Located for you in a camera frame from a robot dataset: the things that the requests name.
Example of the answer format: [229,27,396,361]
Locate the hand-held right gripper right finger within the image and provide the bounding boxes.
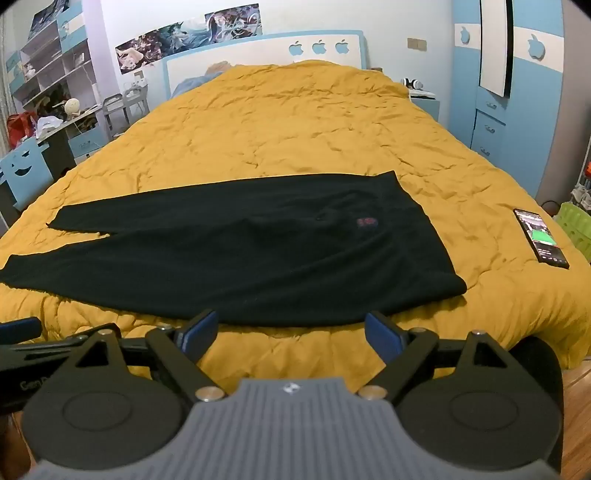
[357,311,514,402]

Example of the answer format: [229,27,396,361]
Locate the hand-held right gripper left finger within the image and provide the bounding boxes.
[74,308,229,405]

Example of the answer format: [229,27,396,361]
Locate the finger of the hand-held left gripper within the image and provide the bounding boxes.
[0,318,89,369]

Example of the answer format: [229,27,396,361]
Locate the black pants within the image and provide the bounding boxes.
[0,171,468,328]

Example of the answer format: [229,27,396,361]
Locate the blue smiley chair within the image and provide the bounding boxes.
[0,138,51,214]

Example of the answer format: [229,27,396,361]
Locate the black smartphone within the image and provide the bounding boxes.
[513,209,571,270]

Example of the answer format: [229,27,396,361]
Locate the red bag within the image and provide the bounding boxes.
[6,112,38,151]

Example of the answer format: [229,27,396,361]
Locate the cluttered desk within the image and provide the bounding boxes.
[36,104,117,168]

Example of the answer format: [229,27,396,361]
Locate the yellow blanket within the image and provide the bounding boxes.
[0,60,591,384]

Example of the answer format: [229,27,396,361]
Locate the green plastic basket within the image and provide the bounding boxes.
[551,200,591,265]

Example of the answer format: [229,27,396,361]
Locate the blue nightstand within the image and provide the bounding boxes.
[409,90,447,126]

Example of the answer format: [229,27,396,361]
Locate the grey chair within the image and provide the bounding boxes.
[102,95,129,136]
[122,85,151,123]

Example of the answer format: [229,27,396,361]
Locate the blue pillow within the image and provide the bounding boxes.
[171,62,232,99]

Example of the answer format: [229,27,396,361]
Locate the storage rack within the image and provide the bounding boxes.
[570,138,591,209]

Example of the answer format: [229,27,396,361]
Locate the blue and white wardrobe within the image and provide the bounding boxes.
[450,0,567,200]

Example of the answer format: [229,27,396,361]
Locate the white and blue bookshelf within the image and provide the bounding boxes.
[4,4,105,121]

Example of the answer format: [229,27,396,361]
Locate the white and blue headboard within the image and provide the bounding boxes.
[161,30,370,100]

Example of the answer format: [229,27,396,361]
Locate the black framed mirror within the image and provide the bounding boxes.
[479,0,515,99]

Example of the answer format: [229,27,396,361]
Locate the wall poster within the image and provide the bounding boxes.
[115,4,265,75]

